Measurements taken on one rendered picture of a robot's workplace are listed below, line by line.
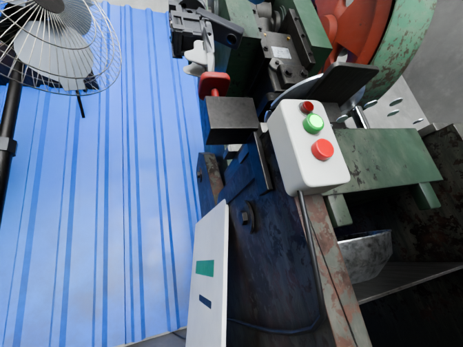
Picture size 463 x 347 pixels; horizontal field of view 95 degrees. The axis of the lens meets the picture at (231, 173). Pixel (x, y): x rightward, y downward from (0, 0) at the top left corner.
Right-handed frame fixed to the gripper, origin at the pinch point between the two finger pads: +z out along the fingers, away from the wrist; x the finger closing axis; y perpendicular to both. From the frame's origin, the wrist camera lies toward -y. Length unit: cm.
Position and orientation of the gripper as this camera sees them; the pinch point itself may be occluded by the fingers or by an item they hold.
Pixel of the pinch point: (211, 78)
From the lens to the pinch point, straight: 48.7
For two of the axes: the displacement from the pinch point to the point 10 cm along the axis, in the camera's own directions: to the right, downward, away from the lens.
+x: 2.7, -3.7, -8.9
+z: 1.8, 9.3, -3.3
